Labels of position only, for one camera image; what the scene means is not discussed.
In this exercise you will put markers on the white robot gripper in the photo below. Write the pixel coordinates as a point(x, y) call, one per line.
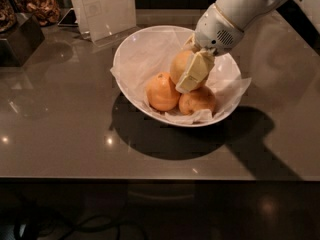
point(216, 31)

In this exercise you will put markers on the yellow orange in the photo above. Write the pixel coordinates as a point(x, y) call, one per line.
point(180, 62)

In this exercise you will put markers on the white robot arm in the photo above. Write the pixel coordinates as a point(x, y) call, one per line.
point(244, 12)

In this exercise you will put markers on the white oval bowl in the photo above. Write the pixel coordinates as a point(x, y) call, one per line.
point(136, 50)

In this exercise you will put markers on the lower right orange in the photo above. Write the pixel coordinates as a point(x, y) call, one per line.
point(196, 100)

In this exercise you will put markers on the left orange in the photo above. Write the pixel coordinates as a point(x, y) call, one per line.
point(161, 93)

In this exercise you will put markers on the white paper liner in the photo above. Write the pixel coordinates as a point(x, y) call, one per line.
point(146, 60)

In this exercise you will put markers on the clear acrylic sign holder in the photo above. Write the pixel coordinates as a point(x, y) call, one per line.
point(105, 21)

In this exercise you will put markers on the glass jar of dried snacks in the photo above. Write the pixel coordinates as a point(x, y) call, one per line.
point(47, 12)

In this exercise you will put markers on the dark square box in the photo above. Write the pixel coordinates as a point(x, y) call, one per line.
point(20, 42)

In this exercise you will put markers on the left glass jar of snacks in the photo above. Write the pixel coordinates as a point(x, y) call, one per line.
point(7, 16)

